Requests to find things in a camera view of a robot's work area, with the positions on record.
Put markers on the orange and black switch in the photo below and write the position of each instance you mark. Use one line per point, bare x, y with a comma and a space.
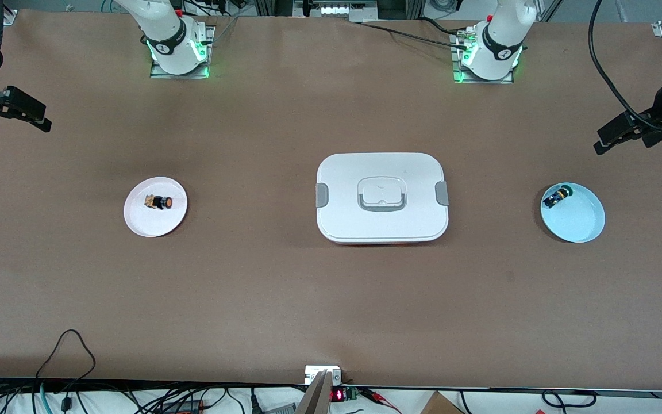
161, 202

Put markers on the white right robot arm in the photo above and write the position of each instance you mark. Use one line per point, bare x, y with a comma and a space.
164, 34

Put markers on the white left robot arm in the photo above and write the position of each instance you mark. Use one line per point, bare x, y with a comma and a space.
503, 34

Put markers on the white lidded box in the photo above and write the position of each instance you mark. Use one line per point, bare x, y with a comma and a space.
383, 221

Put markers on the small blue black part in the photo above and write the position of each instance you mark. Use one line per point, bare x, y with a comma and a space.
555, 197

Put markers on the light blue round plate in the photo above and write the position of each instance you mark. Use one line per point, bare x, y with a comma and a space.
575, 221

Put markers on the pink round plate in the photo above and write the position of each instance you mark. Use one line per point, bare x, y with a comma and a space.
153, 221

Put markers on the white lit panel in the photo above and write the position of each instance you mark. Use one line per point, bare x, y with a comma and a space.
342, 10

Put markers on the brown cardboard piece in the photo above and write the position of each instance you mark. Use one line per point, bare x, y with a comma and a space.
440, 405

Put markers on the black power adapter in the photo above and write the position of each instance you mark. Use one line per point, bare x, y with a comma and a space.
184, 407

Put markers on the small green circuit board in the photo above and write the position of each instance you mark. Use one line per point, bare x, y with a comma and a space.
353, 394

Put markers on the red digit display module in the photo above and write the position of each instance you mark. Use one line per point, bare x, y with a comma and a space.
338, 395

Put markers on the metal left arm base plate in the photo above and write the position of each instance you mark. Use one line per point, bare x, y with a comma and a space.
456, 57

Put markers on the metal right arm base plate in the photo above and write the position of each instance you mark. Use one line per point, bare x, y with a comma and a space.
211, 54

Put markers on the small aluminium bracket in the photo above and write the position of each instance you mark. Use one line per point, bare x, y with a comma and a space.
314, 374

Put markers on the aluminium profile post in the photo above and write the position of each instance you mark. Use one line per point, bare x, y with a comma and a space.
315, 399

